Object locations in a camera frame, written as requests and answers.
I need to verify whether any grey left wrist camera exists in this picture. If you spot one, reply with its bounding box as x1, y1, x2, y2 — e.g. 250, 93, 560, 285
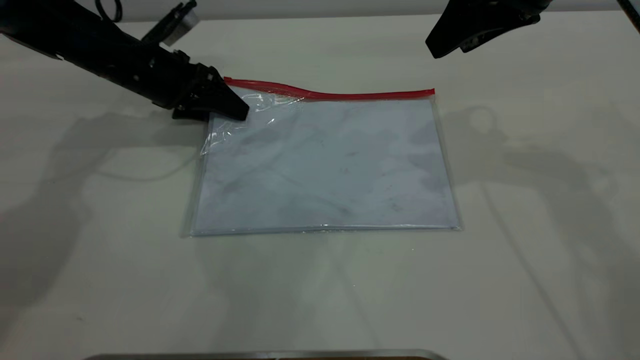
141, 0, 201, 47

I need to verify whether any clear plastic red-zip bag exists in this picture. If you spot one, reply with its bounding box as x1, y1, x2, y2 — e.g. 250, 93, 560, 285
180, 76, 464, 238

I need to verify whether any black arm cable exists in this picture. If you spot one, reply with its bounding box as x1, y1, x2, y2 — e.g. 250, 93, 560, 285
94, 0, 124, 24
617, 0, 640, 35

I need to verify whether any grey metal edge strip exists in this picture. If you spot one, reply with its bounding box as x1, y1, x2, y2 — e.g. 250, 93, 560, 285
82, 349, 451, 360

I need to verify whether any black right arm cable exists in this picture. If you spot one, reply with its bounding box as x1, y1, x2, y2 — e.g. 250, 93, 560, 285
617, 0, 640, 35

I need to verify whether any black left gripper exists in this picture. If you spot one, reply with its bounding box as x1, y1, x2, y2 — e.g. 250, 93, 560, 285
149, 47, 250, 122

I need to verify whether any pale blue sheet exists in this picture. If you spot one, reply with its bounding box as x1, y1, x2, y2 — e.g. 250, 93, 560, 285
192, 97, 461, 235

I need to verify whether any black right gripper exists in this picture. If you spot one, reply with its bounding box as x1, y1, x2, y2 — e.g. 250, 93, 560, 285
425, 0, 554, 60

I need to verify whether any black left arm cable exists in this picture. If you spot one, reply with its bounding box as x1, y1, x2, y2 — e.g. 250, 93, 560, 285
94, 0, 124, 24

